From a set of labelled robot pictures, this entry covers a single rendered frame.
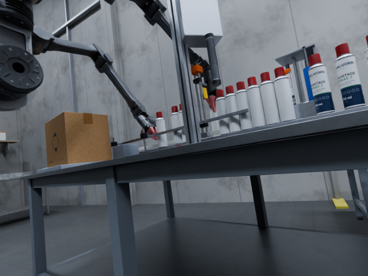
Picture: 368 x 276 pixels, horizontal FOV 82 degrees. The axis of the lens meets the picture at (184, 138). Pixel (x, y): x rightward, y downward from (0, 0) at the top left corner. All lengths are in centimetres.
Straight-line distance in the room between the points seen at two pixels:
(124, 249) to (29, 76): 63
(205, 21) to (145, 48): 405
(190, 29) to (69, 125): 75
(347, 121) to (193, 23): 75
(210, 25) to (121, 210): 80
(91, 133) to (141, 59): 385
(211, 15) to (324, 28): 292
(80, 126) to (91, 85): 484
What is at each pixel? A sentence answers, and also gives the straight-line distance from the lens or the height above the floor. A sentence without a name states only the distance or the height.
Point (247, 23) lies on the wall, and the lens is 408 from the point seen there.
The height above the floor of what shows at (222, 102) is 102.
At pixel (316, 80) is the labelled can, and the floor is 99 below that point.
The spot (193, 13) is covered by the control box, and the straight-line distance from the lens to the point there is 101.
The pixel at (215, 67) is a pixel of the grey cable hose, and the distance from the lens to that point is 89.
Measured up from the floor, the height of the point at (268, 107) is 95.
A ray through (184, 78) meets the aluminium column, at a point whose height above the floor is 112.
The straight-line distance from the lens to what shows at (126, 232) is 82.
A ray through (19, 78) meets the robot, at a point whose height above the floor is 110.
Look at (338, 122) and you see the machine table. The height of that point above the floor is 82.
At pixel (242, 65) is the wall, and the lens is 382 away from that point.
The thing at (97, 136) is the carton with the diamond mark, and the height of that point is 99.
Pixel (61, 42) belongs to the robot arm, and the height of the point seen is 146.
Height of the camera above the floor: 80
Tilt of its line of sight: 6 degrees up
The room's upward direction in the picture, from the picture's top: 8 degrees counter-clockwise
